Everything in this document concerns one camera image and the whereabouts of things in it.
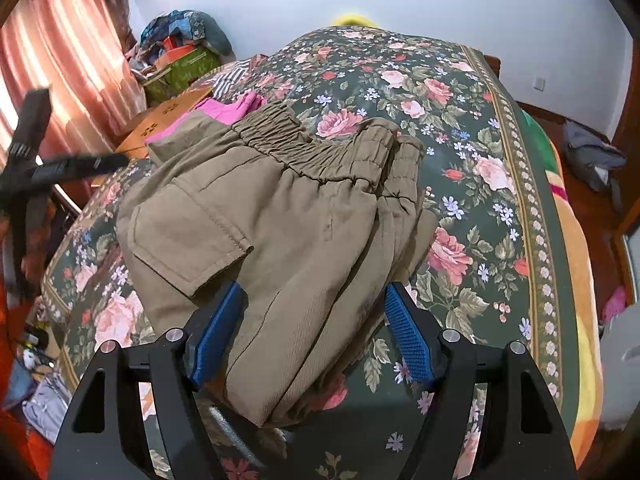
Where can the grey green cushion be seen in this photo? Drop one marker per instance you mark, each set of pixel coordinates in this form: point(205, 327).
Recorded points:
point(219, 35)

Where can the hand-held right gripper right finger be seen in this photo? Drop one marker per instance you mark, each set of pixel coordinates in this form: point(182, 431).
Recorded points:
point(407, 335)

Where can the wooden folding lap table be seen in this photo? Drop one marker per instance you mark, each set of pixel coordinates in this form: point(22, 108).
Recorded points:
point(170, 107)

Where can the blue patterned cloth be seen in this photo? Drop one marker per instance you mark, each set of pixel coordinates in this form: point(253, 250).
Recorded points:
point(172, 25)

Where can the green patterned bag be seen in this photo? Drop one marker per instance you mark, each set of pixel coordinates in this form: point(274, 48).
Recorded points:
point(187, 72)

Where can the orange curtain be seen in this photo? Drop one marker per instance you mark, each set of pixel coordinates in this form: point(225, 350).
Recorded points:
point(60, 50)

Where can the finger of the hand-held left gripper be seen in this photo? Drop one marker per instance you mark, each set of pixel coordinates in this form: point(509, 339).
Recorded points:
point(31, 115)
point(80, 166)

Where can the orange box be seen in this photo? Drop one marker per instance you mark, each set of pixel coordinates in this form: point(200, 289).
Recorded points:
point(175, 52)

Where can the yellow foam tube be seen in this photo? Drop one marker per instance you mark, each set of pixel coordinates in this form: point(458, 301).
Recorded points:
point(357, 20)

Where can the striped cloth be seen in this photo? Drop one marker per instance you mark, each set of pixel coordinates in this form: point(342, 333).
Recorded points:
point(235, 77)

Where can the grey backpack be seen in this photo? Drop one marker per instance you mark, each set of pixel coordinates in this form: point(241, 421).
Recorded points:
point(592, 155)

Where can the light denim cloth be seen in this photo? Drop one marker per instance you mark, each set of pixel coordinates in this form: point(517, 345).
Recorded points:
point(47, 407)

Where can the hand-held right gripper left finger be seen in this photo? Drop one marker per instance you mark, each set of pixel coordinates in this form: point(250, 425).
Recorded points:
point(220, 330)

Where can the pink toy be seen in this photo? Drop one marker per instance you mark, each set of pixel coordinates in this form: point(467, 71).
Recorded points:
point(614, 304)

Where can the pink garment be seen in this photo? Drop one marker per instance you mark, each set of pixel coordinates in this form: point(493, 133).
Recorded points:
point(225, 107)

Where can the olive green pants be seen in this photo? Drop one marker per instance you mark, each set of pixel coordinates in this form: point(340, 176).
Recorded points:
point(300, 240)

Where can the wooden bed frame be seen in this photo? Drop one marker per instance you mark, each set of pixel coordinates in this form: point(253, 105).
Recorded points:
point(492, 66)

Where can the white wall socket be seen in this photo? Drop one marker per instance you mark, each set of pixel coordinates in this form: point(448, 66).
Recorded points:
point(540, 83)

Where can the floral bed cover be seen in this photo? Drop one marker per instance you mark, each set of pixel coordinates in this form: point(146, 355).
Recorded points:
point(450, 160)

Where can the brown patterned curtain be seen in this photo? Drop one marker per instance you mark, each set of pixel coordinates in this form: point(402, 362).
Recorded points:
point(115, 0)

